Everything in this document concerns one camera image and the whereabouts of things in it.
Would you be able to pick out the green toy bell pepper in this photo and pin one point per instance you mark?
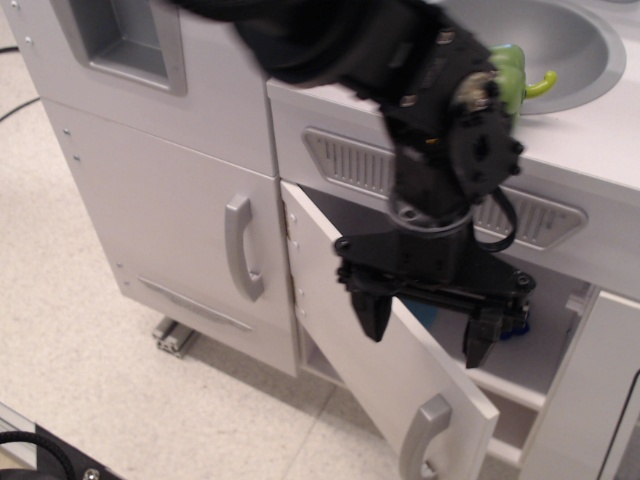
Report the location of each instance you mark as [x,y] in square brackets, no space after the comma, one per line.
[514,89]

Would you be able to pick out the grey fridge door handle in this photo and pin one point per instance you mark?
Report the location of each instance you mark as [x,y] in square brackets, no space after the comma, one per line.
[237,218]

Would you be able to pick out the grey cabinet door handle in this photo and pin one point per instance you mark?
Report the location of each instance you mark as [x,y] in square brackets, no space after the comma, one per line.
[430,420]

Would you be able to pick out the light blue toy plate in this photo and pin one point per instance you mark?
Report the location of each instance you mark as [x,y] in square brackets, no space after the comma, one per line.
[426,314]

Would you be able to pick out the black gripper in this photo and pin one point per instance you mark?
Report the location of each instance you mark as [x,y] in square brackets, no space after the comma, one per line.
[447,270]

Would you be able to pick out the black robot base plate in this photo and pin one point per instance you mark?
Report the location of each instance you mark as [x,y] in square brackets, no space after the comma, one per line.
[36,453]

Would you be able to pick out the white toy kitchen cabinet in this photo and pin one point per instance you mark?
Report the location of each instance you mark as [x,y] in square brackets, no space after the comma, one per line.
[113,191]

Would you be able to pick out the blue toy grapes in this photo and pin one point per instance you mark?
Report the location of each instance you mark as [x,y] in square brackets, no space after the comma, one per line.
[514,323]

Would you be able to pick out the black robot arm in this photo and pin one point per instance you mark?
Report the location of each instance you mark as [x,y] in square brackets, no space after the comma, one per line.
[441,101]

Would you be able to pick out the aluminium extrusion rail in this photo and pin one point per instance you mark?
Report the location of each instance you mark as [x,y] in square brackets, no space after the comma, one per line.
[173,337]

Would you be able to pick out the white cabinet door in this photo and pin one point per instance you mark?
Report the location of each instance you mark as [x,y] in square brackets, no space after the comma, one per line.
[392,378]

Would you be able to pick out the silver toy sink bowl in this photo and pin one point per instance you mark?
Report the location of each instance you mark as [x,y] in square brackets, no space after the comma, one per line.
[586,52]

